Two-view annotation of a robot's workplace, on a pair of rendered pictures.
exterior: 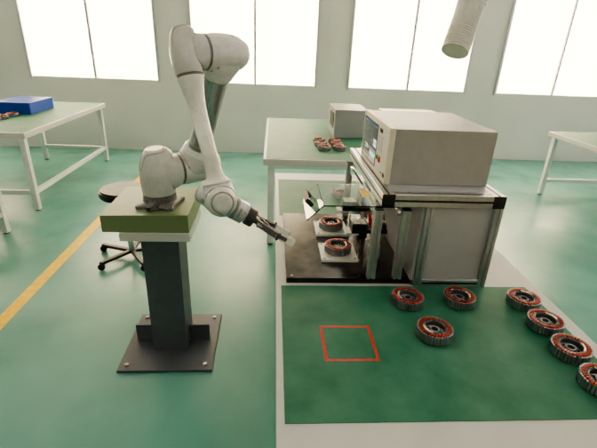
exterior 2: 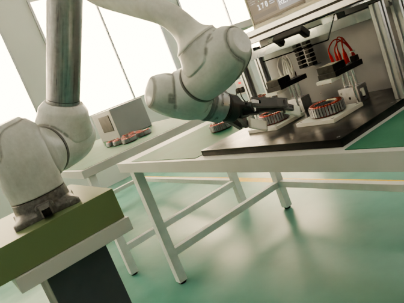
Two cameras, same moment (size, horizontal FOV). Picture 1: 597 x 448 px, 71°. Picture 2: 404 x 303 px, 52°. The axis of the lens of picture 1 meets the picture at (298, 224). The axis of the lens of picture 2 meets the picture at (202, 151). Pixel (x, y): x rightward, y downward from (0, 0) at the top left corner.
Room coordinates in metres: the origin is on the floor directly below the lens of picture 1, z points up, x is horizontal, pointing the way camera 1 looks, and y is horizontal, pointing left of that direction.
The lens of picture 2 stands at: (0.61, 0.79, 1.05)
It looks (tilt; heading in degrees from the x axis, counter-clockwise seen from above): 11 degrees down; 333
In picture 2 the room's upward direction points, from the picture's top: 21 degrees counter-clockwise
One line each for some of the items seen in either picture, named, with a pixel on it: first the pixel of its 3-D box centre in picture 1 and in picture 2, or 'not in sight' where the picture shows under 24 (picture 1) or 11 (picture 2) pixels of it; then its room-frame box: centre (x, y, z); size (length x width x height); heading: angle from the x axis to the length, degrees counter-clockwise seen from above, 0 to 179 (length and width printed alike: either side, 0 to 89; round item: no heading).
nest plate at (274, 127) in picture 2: (330, 228); (275, 122); (1.80, -0.15, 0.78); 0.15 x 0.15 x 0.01; 4
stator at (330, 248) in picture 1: (338, 246); (326, 107); (1.56, -0.17, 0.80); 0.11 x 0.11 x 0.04
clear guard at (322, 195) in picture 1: (347, 201); (326, 26); (1.48, -0.18, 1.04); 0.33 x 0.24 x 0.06; 94
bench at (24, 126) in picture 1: (36, 148); not in sight; (4.52, 2.95, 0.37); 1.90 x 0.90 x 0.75; 4
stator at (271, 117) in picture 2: (330, 223); (273, 116); (1.80, -0.15, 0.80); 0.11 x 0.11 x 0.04
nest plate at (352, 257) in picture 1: (337, 252); (329, 115); (1.56, -0.17, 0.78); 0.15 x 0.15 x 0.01; 4
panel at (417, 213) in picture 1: (394, 211); (332, 57); (1.70, -0.41, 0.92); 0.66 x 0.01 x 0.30; 4
